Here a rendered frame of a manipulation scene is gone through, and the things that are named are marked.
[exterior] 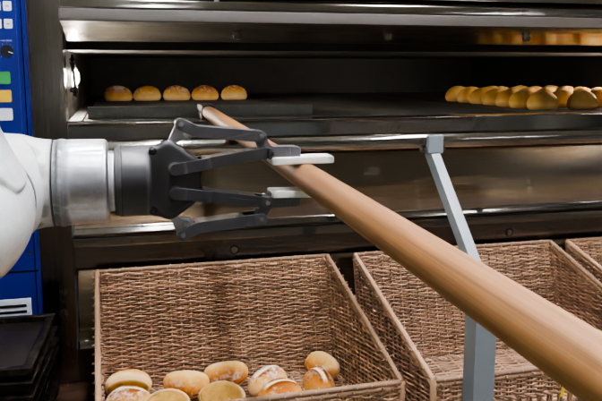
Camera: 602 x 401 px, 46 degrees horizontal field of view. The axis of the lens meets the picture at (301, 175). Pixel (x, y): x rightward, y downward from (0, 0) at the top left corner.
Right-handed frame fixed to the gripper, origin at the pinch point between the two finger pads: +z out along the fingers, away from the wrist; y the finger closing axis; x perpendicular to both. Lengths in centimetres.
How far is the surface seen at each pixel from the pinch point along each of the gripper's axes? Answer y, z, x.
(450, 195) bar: 11, 39, -43
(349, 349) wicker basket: 50, 28, -68
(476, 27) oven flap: -21, 59, -74
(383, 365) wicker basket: 45, 29, -48
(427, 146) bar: 3, 37, -50
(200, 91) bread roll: -3, 8, -188
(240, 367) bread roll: 54, 4, -73
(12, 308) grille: 40, -44, -84
